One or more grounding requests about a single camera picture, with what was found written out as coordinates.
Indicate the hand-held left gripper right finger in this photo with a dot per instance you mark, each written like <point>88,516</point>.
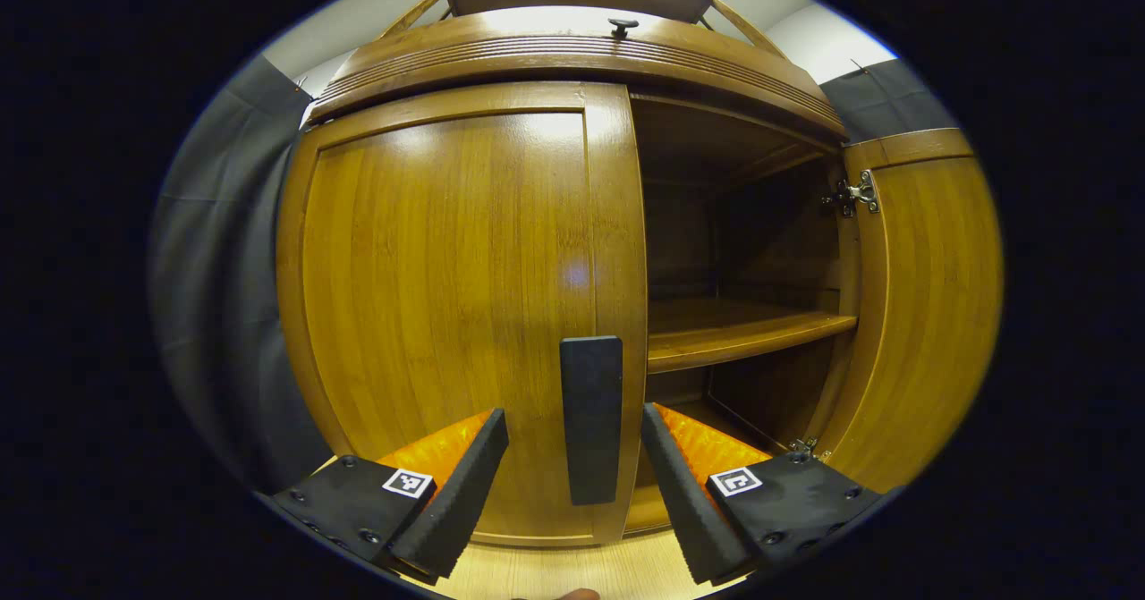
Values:
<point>684,502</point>

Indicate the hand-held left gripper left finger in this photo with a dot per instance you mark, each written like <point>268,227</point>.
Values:
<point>465,502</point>

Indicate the wooden cabinet door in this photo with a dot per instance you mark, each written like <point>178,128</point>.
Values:
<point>930,314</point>
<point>429,269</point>

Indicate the wooden shoe cabinet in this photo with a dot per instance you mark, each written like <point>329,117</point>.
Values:
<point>572,68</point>

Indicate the metal door hinge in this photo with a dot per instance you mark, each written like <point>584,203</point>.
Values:
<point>807,448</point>
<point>854,195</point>

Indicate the wooden inner shelf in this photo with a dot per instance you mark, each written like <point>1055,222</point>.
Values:
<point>733,336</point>

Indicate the wooden drawer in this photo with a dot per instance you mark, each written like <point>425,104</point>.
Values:
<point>429,32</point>

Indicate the black drawer knob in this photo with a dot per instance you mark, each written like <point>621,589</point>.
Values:
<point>623,25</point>

